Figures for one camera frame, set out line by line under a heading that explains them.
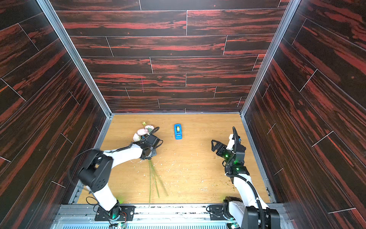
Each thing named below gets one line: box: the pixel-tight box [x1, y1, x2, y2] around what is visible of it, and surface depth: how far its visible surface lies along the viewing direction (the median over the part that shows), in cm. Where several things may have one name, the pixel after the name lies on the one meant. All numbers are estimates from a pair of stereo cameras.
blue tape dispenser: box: [173, 123, 183, 140], surface depth 107 cm
